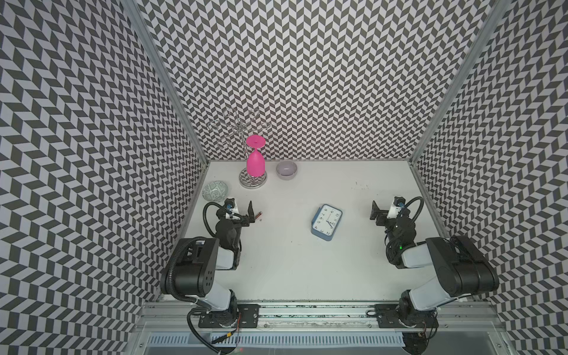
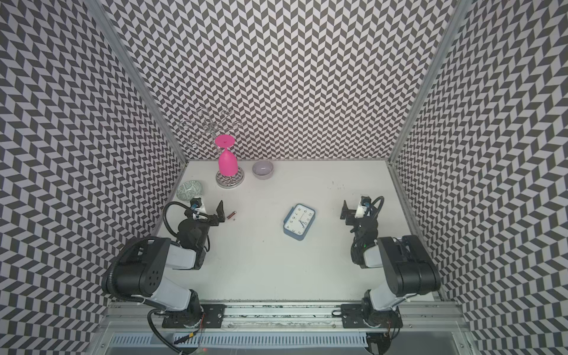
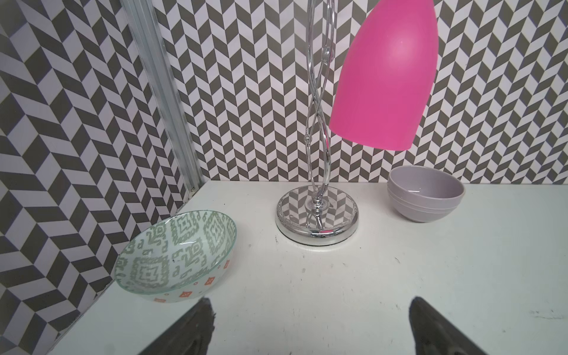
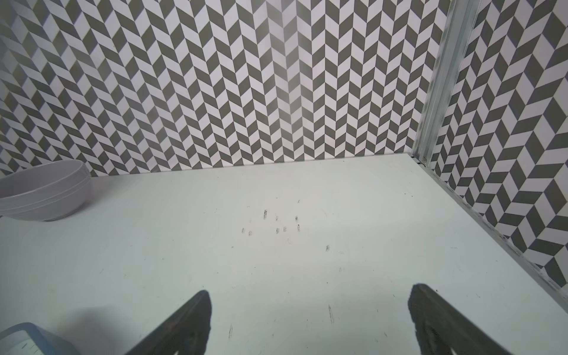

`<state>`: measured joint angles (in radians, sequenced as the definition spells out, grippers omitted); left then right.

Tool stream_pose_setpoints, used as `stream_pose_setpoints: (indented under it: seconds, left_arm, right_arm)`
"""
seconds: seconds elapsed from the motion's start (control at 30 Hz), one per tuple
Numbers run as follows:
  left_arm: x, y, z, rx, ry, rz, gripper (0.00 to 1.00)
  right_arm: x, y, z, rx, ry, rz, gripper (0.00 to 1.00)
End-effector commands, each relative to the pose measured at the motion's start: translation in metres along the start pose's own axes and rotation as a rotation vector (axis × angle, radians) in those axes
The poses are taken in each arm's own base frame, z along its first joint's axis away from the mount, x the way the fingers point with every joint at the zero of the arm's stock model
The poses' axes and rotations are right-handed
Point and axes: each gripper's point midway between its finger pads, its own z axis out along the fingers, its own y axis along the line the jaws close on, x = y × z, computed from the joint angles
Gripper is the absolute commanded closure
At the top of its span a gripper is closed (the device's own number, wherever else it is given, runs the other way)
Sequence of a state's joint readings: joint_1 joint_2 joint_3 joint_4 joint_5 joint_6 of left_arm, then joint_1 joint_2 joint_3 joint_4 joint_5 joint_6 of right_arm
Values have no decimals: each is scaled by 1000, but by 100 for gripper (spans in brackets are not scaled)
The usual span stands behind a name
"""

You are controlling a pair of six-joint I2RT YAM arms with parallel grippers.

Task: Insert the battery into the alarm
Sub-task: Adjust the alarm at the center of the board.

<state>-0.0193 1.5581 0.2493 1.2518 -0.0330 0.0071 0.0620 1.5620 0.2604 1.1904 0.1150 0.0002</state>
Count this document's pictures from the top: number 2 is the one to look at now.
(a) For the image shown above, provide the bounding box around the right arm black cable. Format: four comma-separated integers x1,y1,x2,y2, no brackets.
369,196,385,223

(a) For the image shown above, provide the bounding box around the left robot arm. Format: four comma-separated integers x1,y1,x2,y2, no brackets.
101,198,226,329

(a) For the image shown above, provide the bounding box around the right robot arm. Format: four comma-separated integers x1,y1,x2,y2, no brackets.
340,196,441,333

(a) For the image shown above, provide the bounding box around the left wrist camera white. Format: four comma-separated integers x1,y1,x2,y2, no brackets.
190,197,206,220

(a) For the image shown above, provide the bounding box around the pink wine glass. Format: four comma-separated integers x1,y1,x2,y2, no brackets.
215,135,239,177

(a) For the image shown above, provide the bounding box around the green patterned dish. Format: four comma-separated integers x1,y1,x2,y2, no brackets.
175,180,204,202

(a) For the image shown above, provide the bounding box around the grey small bowl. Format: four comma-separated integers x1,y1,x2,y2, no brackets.
251,161,275,180

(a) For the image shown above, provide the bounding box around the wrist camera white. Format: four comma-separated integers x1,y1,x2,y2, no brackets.
190,197,206,220
357,196,372,217

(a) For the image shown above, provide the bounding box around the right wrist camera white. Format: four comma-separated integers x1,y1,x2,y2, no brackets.
357,196,372,217

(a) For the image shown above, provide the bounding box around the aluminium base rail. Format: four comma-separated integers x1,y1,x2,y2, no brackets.
88,301,476,355

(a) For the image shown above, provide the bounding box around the blue alarm clock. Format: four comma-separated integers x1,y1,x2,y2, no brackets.
283,204,316,241

